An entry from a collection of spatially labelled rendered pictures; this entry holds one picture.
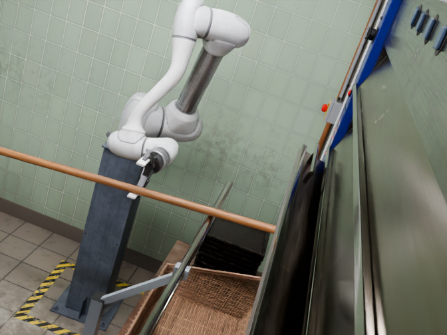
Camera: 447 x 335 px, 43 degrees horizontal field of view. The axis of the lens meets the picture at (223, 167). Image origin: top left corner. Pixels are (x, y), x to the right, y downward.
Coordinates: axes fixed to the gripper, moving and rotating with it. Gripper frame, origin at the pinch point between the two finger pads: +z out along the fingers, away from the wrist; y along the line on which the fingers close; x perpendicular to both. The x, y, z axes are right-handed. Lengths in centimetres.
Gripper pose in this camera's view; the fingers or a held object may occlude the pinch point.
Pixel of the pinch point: (136, 180)
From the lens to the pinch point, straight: 206.9
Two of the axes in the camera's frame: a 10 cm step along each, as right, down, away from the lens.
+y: -3.0, 8.7, 3.9
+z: -2.1, 3.3, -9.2
